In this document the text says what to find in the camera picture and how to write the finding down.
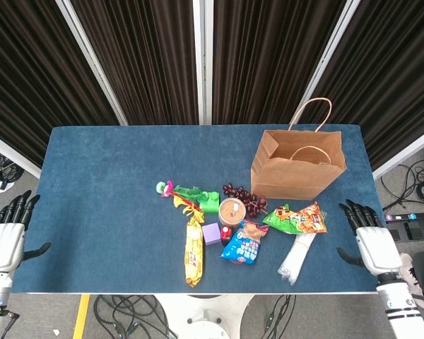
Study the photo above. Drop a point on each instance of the small red toy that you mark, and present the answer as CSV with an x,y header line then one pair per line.
x,y
226,233

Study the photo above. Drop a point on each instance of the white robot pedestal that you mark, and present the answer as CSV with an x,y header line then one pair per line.
x,y
205,318

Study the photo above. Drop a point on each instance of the grey white shoe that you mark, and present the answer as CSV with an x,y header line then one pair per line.
x,y
408,272

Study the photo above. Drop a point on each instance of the clear plastic straw bundle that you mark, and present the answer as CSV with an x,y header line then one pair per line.
x,y
297,254

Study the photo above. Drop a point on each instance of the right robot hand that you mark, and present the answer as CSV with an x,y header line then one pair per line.
x,y
378,250

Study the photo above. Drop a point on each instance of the brown paper bag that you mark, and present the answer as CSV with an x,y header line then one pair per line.
x,y
286,176

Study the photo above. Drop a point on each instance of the green toy brick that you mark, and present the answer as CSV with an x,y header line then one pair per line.
x,y
208,205

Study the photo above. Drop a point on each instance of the colourful feather shuttlecock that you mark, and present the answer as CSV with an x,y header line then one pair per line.
x,y
183,193

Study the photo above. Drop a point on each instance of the blue snack packet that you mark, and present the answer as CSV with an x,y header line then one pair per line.
x,y
242,249

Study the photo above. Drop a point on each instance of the white paper scrap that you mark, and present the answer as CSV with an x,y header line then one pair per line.
x,y
5,186

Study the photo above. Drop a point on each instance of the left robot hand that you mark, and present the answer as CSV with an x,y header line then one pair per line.
x,y
3,247

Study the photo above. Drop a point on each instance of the green orange snack bag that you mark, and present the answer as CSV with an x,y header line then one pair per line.
x,y
297,220

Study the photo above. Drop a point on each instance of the yellow floor tape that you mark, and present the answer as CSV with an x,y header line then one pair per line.
x,y
81,318

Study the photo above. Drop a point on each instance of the purple cube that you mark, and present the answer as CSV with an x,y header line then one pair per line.
x,y
211,233

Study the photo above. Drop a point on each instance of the purple grape bunch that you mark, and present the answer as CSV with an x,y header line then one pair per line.
x,y
238,193

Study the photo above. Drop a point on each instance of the white partition base rail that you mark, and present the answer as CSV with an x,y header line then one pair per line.
x,y
406,152
10,155

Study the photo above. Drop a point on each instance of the white partition post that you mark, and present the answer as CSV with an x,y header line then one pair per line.
x,y
94,63
202,53
328,53

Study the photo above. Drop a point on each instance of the dark pleated partition panel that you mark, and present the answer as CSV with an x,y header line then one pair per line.
x,y
392,70
28,70
145,53
268,53

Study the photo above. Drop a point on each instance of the black foot pedal board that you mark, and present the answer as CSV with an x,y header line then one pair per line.
x,y
413,231

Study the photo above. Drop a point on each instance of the gold biscuit packet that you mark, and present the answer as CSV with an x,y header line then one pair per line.
x,y
195,254

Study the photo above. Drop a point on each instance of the round clear plastic tub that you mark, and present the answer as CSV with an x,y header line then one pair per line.
x,y
231,212

